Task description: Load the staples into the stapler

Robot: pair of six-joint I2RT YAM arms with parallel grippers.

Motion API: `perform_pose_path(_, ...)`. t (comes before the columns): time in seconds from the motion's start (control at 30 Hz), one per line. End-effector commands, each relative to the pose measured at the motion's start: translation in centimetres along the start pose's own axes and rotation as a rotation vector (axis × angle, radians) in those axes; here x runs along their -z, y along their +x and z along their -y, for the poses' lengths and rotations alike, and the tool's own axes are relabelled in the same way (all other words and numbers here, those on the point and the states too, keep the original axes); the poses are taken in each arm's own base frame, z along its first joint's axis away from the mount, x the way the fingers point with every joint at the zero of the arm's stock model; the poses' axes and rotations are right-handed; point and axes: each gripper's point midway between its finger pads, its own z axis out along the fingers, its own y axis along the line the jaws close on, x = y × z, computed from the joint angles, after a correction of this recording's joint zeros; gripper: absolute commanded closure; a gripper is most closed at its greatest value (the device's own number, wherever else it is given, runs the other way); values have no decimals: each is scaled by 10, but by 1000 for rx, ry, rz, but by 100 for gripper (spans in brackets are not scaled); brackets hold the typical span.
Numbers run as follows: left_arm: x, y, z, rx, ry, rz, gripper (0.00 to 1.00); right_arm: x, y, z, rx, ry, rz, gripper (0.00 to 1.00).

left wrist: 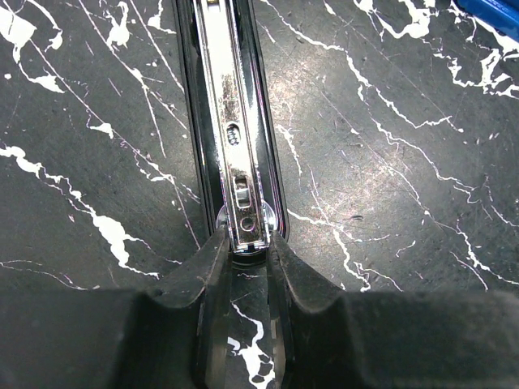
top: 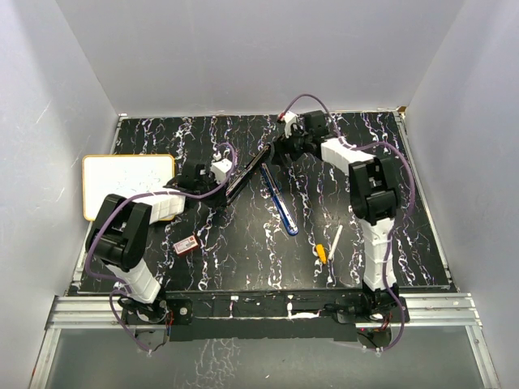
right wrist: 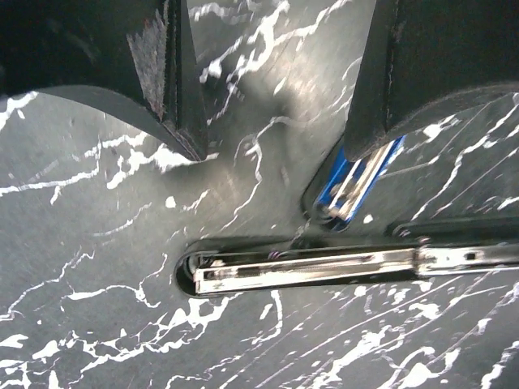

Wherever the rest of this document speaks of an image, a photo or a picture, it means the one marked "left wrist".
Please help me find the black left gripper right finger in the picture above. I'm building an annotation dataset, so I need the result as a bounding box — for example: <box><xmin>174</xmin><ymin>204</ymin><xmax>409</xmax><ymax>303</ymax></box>
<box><xmin>266</xmin><ymin>233</ymin><xmax>518</xmax><ymax>388</ymax></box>

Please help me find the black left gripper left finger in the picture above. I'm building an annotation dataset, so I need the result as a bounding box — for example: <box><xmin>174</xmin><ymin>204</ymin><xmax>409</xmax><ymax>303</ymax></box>
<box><xmin>1</xmin><ymin>228</ymin><xmax>231</xmax><ymax>388</ymax></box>

